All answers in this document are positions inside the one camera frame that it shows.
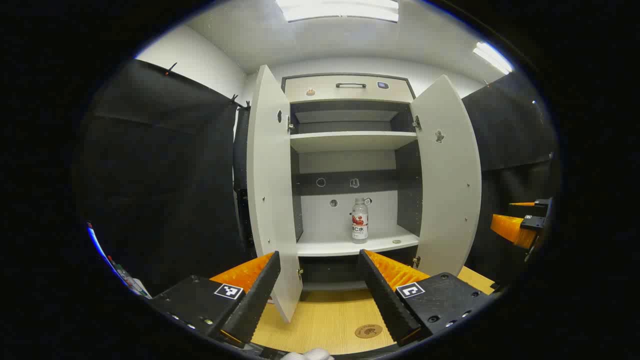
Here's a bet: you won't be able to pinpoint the clear bottle with red label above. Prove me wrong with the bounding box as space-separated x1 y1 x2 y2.
351 197 370 244

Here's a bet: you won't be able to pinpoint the white cabinet shelf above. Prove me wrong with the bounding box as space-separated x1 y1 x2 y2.
290 131 419 153
296 224 421 258

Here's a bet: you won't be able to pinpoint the ceiling light panel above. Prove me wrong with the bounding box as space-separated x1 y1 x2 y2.
472 41 514 76
275 0 400 23

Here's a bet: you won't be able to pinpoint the white and grey cabinet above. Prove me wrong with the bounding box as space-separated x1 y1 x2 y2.
281 73 422 292

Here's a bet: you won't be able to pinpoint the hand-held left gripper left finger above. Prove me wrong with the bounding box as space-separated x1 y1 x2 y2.
149 251 282 349

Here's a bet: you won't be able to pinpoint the computer monitor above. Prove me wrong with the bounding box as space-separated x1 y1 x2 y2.
87 222 118 273

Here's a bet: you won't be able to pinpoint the white papers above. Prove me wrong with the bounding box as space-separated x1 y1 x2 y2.
120 270 152 299

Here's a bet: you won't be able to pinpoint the white cabinet drawer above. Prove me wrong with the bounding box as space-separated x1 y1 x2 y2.
284 75 415 104

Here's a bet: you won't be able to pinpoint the white cabinet door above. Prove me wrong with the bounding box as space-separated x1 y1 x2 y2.
410 75 482 277
246 65 304 323

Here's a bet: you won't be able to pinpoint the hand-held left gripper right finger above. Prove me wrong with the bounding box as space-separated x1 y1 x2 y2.
358 249 493 347

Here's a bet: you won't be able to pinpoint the black backdrop cloth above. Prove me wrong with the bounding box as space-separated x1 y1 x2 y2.
75 59 251 296
461 72 558 288

